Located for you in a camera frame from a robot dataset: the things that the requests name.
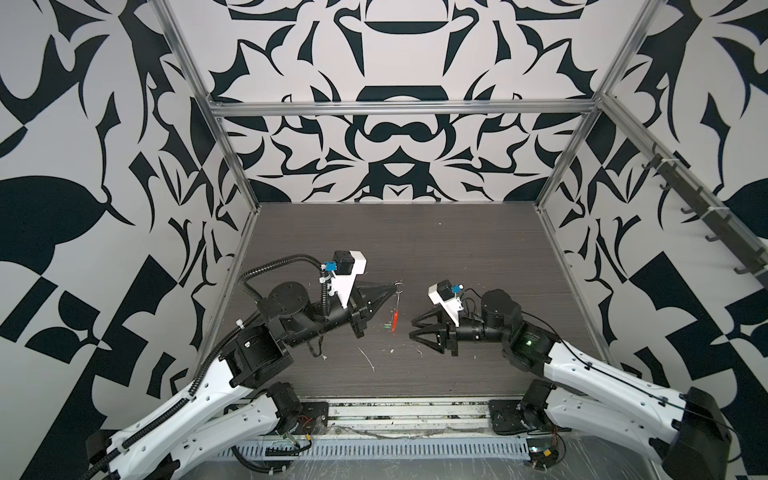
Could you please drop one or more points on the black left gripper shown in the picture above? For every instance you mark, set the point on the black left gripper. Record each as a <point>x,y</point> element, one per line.
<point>360,306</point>

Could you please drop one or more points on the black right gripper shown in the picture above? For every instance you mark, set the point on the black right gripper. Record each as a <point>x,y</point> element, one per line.
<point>451,337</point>

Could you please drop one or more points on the large metal keyring red handle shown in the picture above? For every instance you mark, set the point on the large metal keyring red handle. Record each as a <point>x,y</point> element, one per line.
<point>396,309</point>

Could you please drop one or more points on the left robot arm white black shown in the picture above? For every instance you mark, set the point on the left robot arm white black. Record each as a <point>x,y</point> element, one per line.
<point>234,395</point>

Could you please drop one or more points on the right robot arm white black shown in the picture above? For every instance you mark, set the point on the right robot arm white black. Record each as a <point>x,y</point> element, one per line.
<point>683,432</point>

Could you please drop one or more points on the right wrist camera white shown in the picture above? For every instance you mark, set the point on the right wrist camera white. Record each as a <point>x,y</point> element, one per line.
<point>448,297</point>

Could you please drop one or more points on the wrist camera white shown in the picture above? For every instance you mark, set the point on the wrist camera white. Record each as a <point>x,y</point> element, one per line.
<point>339,274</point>
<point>448,297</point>

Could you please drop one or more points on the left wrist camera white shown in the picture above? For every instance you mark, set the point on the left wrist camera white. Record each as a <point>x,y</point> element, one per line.
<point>339,274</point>

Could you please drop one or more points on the aluminium front rail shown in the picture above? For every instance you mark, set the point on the aluminium front rail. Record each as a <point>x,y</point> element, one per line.
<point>408,416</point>

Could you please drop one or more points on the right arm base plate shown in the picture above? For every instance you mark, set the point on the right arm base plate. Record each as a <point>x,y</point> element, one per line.
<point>512,417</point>

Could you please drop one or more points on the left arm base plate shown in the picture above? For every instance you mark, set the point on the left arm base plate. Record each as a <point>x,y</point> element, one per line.
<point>313,418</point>

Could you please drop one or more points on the white slotted cable duct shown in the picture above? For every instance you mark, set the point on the white slotted cable duct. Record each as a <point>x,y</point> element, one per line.
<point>515,449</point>

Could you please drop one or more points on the black wall hook rail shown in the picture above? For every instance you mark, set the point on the black wall hook rail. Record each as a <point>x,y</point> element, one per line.
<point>701,204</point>

